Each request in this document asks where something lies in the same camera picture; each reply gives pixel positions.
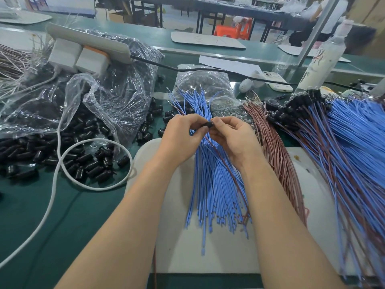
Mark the person's right hand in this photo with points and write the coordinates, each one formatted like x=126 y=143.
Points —
x=237 y=141

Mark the person's left hand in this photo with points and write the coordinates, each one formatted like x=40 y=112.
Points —
x=179 y=144

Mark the pile of black plastic caps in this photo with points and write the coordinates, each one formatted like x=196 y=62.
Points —
x=24 y=156

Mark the person's right forearm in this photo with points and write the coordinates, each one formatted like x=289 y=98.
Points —
x=289 y=243

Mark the person's left forearm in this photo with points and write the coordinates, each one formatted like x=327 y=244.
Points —
x=120 y=243

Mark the white computer mouse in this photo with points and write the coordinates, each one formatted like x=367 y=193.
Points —
x=246 y=85

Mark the small clear plastic bag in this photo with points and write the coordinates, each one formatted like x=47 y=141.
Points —
x=204 y=82

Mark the white flat device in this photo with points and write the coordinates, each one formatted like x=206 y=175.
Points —
x=275 y=81

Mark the white paper sheet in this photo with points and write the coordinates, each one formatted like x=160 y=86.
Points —
x=227 y=63

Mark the large clear plastic bag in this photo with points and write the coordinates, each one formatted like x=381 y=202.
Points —
x=123 y=87

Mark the white flat tray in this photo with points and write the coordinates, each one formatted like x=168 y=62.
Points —
x=290 y=50
x=24 y=17
x=207 y=39

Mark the orange plastic stool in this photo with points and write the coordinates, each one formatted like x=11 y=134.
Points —
x=236 y=28

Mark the white work board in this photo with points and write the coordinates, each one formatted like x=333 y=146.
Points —
x=222 y=255

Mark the white spray bottle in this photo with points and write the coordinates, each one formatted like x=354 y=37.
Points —
x=322 y=60

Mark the white orange charger adapter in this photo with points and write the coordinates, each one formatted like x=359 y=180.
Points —
x=92 y=61

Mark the white power strip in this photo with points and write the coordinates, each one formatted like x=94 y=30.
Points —
x=89 y=39

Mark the cardboard boxes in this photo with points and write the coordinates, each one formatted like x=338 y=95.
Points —
x=370 y=16

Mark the blue table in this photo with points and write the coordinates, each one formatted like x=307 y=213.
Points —
x=60 y=4

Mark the slanted metal frame post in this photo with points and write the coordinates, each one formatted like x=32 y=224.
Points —
x=317 y=27

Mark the long black-frame table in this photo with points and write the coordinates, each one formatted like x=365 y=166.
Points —
x=198 y=4

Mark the short metal frame post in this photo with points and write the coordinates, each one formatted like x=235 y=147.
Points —
x=378 y=87

